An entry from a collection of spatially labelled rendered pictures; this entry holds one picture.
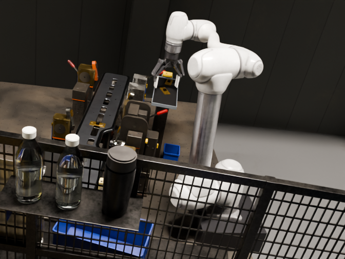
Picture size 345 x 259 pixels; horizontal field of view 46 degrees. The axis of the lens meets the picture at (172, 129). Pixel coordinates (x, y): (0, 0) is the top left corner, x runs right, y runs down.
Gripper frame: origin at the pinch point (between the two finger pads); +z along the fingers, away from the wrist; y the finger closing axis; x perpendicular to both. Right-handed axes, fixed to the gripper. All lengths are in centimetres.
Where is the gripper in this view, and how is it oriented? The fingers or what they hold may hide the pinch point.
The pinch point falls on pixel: (166, 85)
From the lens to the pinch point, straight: 235.2
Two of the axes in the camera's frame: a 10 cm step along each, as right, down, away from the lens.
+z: -1.8, 8.5, 5.0
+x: 3.8, 5.3, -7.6
